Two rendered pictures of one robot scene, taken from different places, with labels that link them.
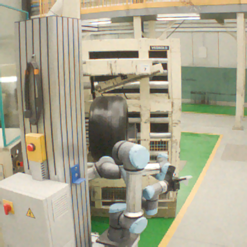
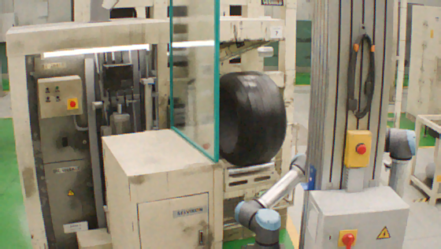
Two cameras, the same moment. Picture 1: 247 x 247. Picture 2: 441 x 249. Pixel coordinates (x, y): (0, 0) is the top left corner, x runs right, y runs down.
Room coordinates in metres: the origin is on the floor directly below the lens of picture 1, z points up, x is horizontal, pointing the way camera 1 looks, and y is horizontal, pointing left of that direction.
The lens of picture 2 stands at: (0.42, 1.59, 1.92)
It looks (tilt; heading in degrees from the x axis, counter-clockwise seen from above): 16 degrees down; 327
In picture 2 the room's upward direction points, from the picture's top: straight up
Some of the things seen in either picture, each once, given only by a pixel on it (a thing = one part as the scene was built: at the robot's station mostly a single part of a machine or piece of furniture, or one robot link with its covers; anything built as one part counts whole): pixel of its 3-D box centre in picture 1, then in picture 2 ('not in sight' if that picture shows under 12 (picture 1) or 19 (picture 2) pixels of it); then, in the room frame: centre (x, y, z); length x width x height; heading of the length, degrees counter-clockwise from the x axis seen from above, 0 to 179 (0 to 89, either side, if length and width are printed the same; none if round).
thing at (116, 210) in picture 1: (119, 214); not in sight; (1.68, -0.08, 0.88); 0.13 x 0.12 x 0.14; 35
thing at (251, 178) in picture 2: not in sight; (249, 178); (2.56, 0.00, 0.84); 0.36 x 0.09 x 0.06; 82
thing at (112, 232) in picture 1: (118, 229); not in sight; (1.68, -0.08, 0.77); 0.15 x 0.15 x 0.10
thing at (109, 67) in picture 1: (120, 67); (237, 29); (2.97, -0.19, 1.71); 0.61 x 0.25 x 0.15; 82
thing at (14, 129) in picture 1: (15, 72); (190, 38); (2.18, 0.61, 1.75); 0.55 x 0.02 x 0.95; 172
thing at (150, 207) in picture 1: (149, 204); not in sight; (1.68, -0.27, 0.94); 0.11 x 0.08 x 0.11; 35
